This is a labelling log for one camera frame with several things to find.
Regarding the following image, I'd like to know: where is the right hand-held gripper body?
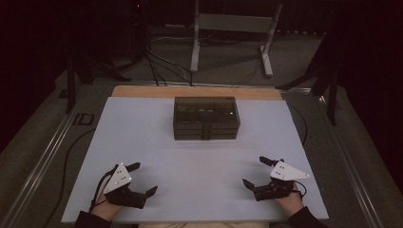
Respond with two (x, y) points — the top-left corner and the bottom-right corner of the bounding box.
(253, 161), (311, 202)

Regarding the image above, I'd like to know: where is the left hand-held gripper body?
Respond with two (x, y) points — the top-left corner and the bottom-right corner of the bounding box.
(104, 162), (147, 210)

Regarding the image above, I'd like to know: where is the smoky transparent drawer box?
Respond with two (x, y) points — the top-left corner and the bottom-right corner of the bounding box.
(173, 96), (241, 142)

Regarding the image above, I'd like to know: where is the person's right hand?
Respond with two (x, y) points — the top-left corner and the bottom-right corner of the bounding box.
(275, 184), (305, 219)

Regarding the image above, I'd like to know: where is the person's left hand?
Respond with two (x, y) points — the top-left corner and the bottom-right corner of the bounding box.
(90, 193), (124, 221)

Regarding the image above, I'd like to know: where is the black tripod stand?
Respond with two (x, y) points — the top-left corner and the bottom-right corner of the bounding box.
(65, 47), (132, 114)
(275, 31), (348, 126)

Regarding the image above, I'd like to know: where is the grey metal stand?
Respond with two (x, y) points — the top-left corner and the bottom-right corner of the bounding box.
(189, 0), (284, 78)

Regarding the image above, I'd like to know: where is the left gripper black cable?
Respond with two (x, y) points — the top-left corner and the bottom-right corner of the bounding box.
(88, 166), (119, 213)

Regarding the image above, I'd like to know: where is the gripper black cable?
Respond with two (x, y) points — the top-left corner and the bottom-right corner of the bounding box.
(293, 180), (308, 200)
(88, 166), (119, 213)

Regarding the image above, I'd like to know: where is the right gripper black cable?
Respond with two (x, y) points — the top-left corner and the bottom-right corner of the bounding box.
(293, 180), (308, 200)

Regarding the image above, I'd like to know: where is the black floor cable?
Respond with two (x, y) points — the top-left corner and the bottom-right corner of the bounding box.
(286, 103), (309, 146)
(41, 127), (97, 228)

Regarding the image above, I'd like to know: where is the aluminium floor rail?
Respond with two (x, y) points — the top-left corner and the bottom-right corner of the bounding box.
(317, 94), (385, 228)
(0, 85), (93, 228)

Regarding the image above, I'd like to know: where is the bundle of black cables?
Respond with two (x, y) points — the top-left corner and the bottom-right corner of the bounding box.
(144, 47), (196, 87)

